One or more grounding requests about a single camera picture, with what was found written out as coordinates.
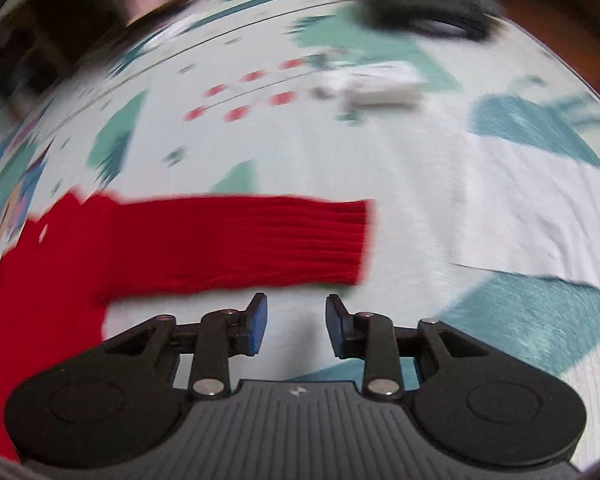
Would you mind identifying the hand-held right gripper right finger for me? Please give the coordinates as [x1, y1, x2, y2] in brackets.
[325, 293, 485, 402]

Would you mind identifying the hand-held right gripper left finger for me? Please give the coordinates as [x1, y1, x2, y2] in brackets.
[102, 292, 271, 403]

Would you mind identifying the red knit sweater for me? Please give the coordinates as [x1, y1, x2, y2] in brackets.
[0, 190, 377, 462]

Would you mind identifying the printed animal play mat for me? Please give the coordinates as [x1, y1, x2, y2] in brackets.
[0, 0, 600, 461]

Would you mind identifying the white paper sheet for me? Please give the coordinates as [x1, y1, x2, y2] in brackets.
[449, 132, 600, 292]

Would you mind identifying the pale folded cloth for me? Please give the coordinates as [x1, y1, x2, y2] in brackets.
[319, 59, 424, 109]

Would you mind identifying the navy striped folded garment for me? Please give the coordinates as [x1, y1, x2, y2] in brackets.
[359, 0, 504, 44]

